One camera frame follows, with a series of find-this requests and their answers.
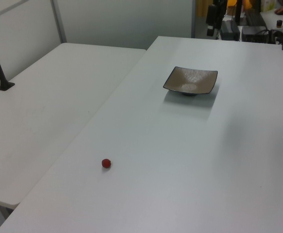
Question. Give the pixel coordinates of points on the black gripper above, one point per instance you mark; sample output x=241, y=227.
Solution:
x=220, y=9

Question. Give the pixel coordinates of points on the square beige ceramic plate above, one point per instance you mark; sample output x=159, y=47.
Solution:
x=190, y=81

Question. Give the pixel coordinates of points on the black power adapter box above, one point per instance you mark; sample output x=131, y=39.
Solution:
x=229, y=30

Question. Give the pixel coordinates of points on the black monitor stand pole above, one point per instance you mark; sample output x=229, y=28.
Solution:
x=238, y=12

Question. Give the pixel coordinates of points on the yellow orange object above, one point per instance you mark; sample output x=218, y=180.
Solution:
x=247, y=3

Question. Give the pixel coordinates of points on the black device box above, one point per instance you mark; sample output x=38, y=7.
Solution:
x=253, y=34

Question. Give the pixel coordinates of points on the green white box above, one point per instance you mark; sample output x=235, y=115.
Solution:
x=268, y=5

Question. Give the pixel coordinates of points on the small dark bottle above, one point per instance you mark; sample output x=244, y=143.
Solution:
x=279, y=23

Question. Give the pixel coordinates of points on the grey partition edge post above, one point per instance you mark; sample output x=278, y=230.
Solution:
x=193, y=19

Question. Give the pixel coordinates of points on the grey partition frame post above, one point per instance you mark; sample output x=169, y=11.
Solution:
x=58, y=21

